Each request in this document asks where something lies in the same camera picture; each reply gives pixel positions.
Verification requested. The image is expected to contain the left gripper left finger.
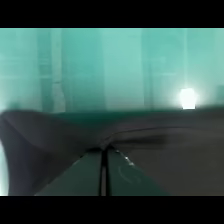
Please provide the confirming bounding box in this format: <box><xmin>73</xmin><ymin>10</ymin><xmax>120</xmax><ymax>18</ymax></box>
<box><xmin>34</xmin><ymin>148</ymin><xmax>103</xmax><ymax>197</ymax></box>

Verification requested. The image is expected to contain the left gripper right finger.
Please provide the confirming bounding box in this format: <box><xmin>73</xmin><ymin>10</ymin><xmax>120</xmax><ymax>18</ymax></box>
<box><xmin>105</xmin><ymin>146</ymin><xmax>171</xmax><ymax>197</ymax></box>

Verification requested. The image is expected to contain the dark grey garment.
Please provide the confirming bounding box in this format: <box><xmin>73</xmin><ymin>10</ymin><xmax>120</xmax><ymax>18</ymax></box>
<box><xmin>0</xmin><ymin>104</ymin><xmax>224</xmax><ymax>197</ymax></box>

